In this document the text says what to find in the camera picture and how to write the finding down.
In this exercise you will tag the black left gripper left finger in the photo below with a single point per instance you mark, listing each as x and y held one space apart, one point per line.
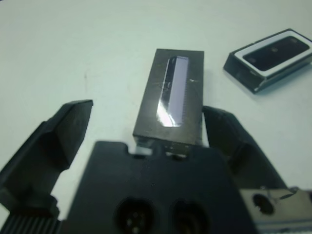
48 146

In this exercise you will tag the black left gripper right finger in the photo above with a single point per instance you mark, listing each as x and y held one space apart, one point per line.
239 151

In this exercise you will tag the black box lid with picture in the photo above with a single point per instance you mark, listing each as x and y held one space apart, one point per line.
151 109

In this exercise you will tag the black box base white insert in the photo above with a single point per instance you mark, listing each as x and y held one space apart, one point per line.
243 75

